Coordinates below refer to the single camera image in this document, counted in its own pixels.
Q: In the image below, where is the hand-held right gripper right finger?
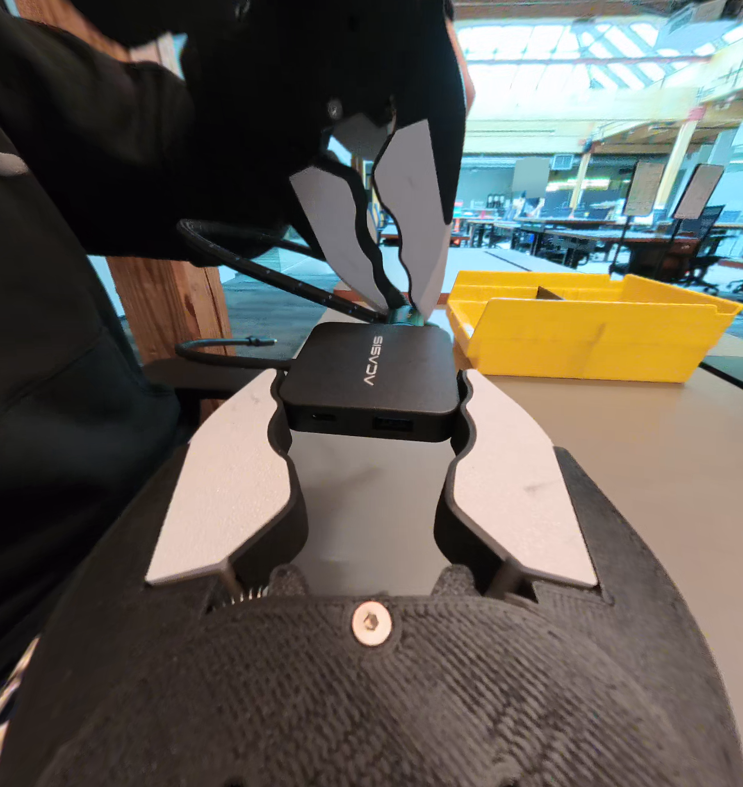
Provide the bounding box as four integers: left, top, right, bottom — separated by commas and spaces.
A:
434, 369, 599, 596

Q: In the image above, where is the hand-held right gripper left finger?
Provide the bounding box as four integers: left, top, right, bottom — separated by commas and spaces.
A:
145, 369, 310, 585

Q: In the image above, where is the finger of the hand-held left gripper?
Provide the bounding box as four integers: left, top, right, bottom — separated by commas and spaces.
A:
288, 160, 391, 314
373, 118, 454, 319

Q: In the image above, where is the black braided hdmi cable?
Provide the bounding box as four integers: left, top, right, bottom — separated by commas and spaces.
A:
176, 218, 423, 327

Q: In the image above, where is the black usb hub cable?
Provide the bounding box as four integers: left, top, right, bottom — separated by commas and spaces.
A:
175, 335, 295, 373

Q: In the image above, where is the black square usb hub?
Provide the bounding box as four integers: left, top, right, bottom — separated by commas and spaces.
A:
278, 321, 460, 444

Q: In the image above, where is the yellow plastic bin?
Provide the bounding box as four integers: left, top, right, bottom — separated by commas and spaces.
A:
447, 271, 612, 357
467, 275, 743, 383

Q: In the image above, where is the person's left forearm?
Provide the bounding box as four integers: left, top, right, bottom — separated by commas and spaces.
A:
0, 0, 311, 265

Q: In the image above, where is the black office chair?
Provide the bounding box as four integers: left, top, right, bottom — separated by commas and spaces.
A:
141, 358, 258, 425

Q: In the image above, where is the black table cable tray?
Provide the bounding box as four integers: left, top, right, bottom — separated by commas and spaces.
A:
699, 353, 743, 399

